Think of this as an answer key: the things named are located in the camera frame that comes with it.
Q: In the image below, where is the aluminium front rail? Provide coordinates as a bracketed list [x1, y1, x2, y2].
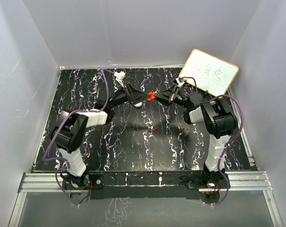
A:
[18, 171, 272, 192]

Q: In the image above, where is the red earbud charging case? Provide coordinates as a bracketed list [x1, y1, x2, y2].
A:
[147, 91, 156, 102]

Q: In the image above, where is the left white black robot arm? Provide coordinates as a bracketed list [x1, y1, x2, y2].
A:
[51, 83, 155, 189]

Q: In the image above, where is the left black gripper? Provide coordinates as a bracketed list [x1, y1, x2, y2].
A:
[109, 83, 151, 109]

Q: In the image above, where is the small whiteboard yellow frame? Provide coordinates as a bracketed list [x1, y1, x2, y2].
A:
[179, 49, 239, 96]

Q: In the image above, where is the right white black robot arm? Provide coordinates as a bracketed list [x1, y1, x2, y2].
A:
[154, 85, 238, 188]

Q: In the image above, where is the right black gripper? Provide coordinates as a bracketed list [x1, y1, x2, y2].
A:
[153, 84, 191, 110]

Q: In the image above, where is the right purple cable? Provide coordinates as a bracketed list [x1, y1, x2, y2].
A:
[184, 77, 244, 171]

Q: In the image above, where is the white earbud charging case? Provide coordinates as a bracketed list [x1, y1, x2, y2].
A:
[134, 102, 143, 108]

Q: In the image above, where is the purple cable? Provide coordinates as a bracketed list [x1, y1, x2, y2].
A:
[43, 68, 117, 166]
[184, 77, 244, 171]

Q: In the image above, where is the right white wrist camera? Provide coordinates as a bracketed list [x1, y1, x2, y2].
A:
[175, 77, 185, 88]

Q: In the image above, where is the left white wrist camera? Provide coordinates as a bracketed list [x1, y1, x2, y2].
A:
[113, 71, 125, 87]

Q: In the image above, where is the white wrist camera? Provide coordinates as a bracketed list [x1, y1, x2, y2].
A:
[113, 71, 125, 87]
[175, 77, 185, 88]

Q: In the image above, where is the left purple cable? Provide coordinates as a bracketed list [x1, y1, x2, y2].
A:
[43, 68, 117, 166]

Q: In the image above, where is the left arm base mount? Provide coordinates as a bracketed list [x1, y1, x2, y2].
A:
[60, 173, 104, 191]

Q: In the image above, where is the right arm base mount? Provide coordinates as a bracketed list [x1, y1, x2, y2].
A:
[180, 174, 230, 189]

